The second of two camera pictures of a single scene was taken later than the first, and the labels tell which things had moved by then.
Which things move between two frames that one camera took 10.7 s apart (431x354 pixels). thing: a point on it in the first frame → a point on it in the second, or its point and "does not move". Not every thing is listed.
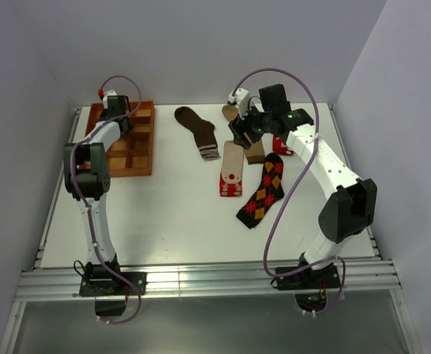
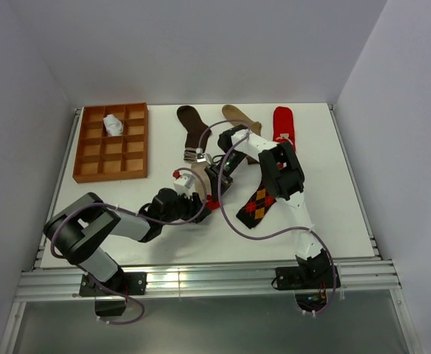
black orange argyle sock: x=270 y=192 does not move
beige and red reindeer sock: x=232 y=166 → x=210 y=204
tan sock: x=255 y=153 does not move
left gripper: x=129 y=125 → x=193 y=206
